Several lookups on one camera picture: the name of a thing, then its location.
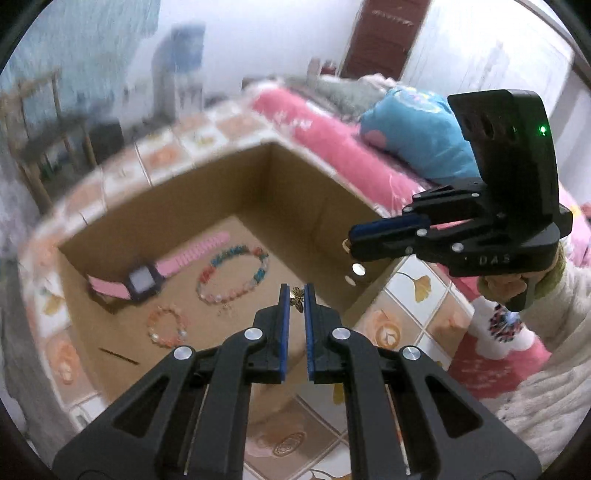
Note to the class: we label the pink smart watch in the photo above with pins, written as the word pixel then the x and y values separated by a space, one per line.
pixel 141 279

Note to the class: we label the brown cardboard box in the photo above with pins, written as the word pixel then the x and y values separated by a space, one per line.
pixel 207 207

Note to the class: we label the wooden chair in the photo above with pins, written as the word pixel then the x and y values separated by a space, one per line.
pixel 51 138

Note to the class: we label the pink floral blanket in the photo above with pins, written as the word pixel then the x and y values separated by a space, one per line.
pixel 323 138

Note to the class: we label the ginkgo patterned table cover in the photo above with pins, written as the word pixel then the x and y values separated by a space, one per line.
pixel 415 286

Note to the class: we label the blue water jug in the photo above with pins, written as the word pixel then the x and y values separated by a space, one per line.
pixel 178 69

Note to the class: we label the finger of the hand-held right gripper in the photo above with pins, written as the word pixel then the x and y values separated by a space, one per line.
pixel 388 226
pixel 392 247

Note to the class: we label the gold butterfly earring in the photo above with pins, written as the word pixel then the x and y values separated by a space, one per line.
pixel 298 299

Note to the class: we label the teal patterned cloth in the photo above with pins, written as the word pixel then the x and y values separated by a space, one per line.
pixel 69 37

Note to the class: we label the grey blanket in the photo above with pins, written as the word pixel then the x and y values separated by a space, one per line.
pixel 341 97

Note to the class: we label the brown wooden door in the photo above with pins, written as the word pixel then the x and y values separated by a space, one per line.
pixel 383 37

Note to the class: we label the small gold earring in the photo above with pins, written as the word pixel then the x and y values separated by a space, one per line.
pixel 225 309

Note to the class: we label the person's right hand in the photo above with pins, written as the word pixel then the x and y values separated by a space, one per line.
pixel 498 286

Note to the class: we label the blue pillow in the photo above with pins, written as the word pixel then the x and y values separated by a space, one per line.
pixel 415 134

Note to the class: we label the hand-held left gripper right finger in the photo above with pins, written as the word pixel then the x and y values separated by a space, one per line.
pixel 310 332

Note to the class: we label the black hair pin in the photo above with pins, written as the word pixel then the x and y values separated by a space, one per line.
pixel 119 355

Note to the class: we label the green fleece garment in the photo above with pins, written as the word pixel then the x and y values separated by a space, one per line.
pixel 559 267

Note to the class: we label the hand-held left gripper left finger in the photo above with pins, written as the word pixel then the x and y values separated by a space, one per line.
pixel 285 332

